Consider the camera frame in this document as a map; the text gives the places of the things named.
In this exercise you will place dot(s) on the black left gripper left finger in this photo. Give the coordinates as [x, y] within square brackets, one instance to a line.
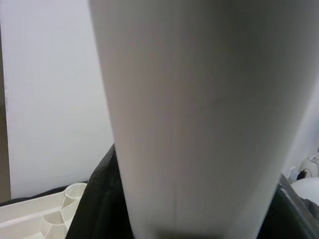
[104, 206]

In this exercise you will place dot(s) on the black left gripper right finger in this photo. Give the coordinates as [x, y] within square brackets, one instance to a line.
[286, 219]

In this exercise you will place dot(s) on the white plastic children table top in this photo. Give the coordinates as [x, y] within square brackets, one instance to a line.
[25, 219]

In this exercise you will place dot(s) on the white plastic table leg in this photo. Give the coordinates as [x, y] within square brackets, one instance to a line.
[194, 112]

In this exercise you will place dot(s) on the black cloth table cover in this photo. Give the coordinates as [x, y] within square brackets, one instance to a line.
[25, 200]

